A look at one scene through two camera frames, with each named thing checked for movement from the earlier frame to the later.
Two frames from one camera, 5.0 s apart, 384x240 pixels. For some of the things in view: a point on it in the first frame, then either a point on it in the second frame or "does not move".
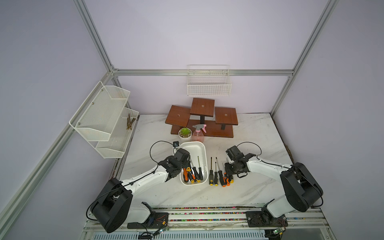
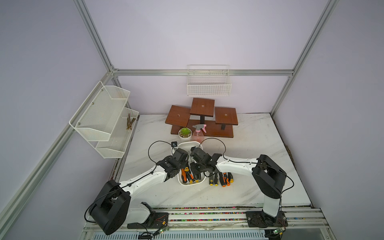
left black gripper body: (184, 165) does not move
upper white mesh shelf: (96, 117) does not move
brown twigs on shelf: (129, 122) does not move
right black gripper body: (231, 168) to (198, 167)
